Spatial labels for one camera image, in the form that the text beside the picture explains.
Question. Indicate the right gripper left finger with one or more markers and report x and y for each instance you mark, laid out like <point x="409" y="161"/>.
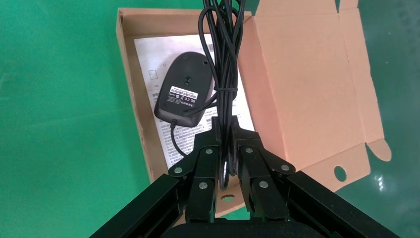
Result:
<point x="203" y="170"/>

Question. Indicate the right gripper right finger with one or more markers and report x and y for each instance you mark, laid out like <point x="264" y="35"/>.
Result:
<point x="259" y="184"/>

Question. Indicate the open brown cardboard box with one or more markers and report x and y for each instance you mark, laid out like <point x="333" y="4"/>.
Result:
<point x="305" y="92"/>

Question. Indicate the white printed instruction sheet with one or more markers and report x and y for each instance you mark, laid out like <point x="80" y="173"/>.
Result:
<point x="154" y="56"/>

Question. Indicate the green table mat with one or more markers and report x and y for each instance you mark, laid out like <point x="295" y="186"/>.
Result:
<point x="59" y="115"/>

